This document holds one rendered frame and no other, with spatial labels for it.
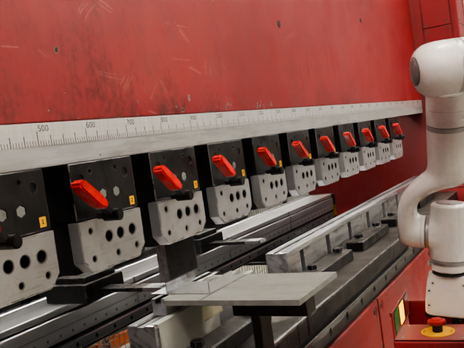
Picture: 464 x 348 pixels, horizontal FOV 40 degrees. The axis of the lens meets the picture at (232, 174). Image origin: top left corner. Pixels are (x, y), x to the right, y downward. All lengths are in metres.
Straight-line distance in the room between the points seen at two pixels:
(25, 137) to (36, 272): 0.18
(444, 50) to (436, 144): 0.28
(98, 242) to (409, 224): 0.78
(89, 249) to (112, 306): 0.49
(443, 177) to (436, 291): 0.28
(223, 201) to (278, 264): 0.36
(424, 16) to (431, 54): 2.03
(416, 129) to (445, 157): 1.80
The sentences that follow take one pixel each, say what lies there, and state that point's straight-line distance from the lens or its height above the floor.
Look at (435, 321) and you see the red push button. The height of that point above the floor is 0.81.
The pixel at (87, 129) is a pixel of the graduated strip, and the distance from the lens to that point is 1.00.
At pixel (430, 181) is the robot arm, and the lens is 1.47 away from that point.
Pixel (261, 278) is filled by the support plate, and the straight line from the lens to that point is 1.22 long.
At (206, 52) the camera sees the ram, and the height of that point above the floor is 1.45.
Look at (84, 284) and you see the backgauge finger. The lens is 1.32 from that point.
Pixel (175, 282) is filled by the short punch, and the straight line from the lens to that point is 1.23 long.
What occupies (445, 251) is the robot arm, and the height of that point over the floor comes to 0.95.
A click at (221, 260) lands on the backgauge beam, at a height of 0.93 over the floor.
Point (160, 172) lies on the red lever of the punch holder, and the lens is 1.08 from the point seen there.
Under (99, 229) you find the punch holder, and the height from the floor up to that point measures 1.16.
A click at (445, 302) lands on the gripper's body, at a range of 1.58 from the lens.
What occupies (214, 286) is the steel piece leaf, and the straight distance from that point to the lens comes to 1.16.
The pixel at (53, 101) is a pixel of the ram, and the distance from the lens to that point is 0.96.
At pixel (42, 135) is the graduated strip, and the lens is 0.93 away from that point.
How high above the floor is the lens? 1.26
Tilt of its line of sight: 3 degrees down
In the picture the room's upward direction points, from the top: 8 degrees counter-clockwise
